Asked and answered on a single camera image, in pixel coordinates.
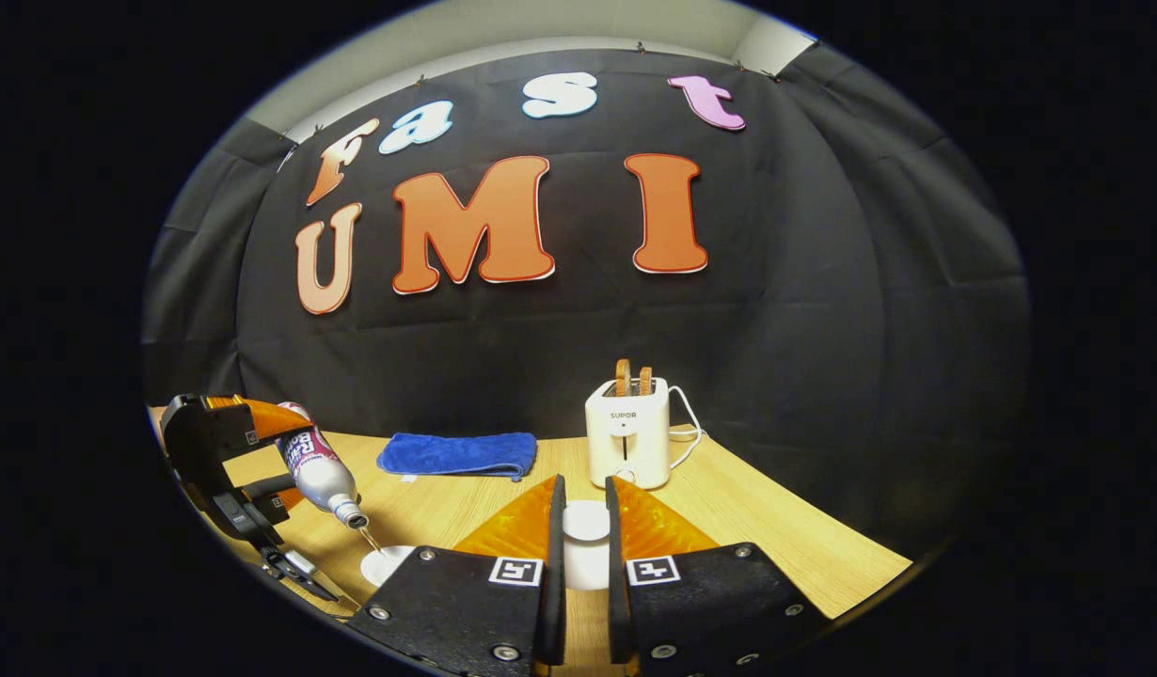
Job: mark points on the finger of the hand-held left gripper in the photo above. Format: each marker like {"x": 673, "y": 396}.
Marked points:
{"x": 273, "y": 420}
{"x": 268, "y": 487}

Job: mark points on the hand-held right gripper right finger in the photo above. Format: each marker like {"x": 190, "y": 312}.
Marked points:
{"x": 618, "y": 611}

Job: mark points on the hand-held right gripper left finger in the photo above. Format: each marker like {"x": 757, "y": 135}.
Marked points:
{"x": 555, "y": 621}

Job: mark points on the silver water bottle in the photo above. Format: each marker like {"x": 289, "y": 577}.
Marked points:
{"x": 320, "y": 470}

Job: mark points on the white teacup lid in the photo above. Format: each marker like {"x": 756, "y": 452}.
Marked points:
{"x": 586, "y": 522}

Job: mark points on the white toaster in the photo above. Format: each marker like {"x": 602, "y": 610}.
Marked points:
{"x": 626, "y": 442}

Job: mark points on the blue folded cloth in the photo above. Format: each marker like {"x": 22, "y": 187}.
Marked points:
{"x": 456, "y": 454}

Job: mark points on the toasted bread slice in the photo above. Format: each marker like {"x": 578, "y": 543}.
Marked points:
{"x": 645, "y": 381}
{"x": 624, "y": 376}

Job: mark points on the black backdrop cloth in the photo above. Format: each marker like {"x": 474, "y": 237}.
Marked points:
{"x": 776, "y": 329}

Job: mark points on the row of small backdrop clips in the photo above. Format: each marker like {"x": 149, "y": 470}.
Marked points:
{"x": 641, "y": 46}

